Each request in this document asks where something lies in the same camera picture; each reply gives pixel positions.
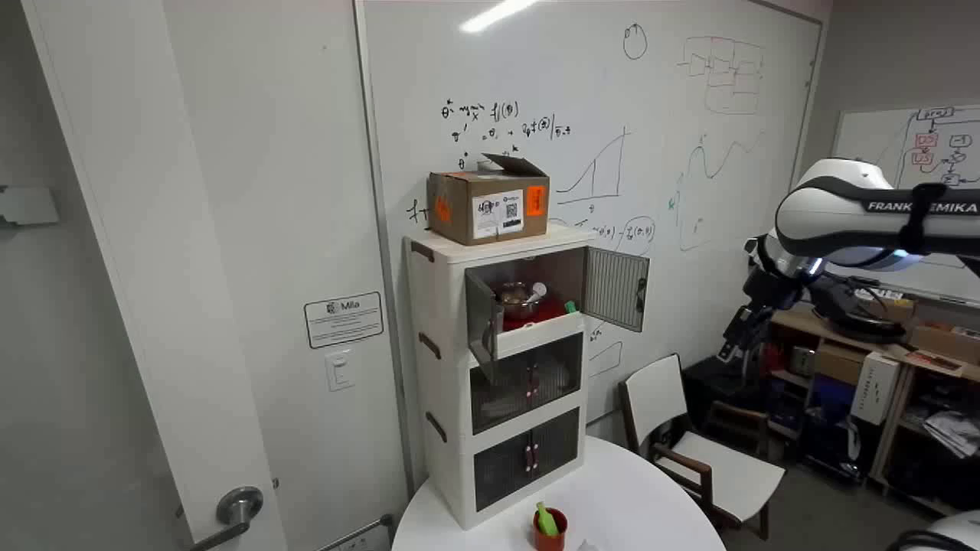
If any red cup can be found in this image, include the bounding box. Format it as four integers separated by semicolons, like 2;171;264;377
530;506;574;551

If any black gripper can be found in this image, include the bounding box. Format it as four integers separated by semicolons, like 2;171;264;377
716;291;786;367

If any white light switch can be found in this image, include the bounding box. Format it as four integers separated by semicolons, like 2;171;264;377
321;348;356;395

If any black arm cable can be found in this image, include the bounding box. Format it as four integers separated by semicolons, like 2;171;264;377
896;180;948;258

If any silver door lever handle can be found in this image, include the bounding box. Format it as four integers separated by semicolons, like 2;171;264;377
187;484;267;551

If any small whiteboard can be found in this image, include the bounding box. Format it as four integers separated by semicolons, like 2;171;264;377
830;100;980;194

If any wooden shelf with clutter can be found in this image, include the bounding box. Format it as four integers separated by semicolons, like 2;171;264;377
763;286;980;518

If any grey cabinet door with latch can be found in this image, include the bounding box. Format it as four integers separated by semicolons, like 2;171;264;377
461;265;509;367

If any green item in cup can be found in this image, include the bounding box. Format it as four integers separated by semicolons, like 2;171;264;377
532;498;563;539

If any silver bowl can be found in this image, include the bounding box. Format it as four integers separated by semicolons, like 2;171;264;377
495;275;553;314

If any white three-tier cabinet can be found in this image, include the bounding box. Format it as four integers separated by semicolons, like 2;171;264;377
399;224;652;531

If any cardboard box with orange sticker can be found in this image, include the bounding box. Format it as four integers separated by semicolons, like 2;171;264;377
426;150;553;248

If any white wall sign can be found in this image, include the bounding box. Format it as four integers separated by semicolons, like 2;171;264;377
299;286;388;353

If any white chair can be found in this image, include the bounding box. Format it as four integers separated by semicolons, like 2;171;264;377
621;353;786;541

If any red container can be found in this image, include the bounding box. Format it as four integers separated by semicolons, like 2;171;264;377
495;294;566;333

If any large wall whiteboard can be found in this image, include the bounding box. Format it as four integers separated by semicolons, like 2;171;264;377
348;0;827;452

